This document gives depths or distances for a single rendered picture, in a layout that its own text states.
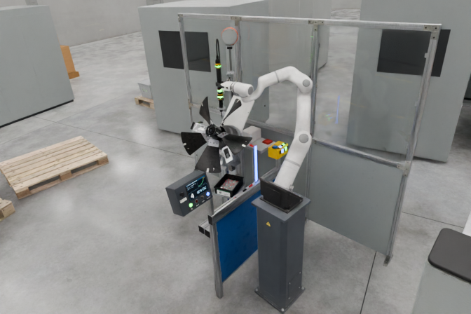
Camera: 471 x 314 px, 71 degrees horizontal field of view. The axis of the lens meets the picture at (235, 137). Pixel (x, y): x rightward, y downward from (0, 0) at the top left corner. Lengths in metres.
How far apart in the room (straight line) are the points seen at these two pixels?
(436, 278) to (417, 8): 4.37
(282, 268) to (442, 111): 3.09
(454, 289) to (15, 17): 7.70
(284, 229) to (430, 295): 2.08
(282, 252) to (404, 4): 3.26
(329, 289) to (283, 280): 0.56
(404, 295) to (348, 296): 0.44
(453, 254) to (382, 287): 2.96
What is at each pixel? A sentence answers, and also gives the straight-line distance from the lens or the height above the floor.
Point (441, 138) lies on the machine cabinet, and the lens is 5.01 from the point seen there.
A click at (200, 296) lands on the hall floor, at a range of 3.08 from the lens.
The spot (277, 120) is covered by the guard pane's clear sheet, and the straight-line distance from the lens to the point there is 3.32.
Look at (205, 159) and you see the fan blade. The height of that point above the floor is 1.02.
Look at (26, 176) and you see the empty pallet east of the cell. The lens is 5.25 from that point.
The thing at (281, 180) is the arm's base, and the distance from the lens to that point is 2.30.
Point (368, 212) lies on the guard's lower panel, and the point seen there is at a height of 0.44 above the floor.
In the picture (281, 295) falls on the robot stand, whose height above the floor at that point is 0.17.
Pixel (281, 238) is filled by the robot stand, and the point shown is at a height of 0.74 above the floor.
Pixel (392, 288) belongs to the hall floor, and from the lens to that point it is 3.28.
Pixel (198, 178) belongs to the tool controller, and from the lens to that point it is 2.14.
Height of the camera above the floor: 2.39
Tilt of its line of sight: 26 degrees down
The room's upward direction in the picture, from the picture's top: 3 degrees counter-clockwise
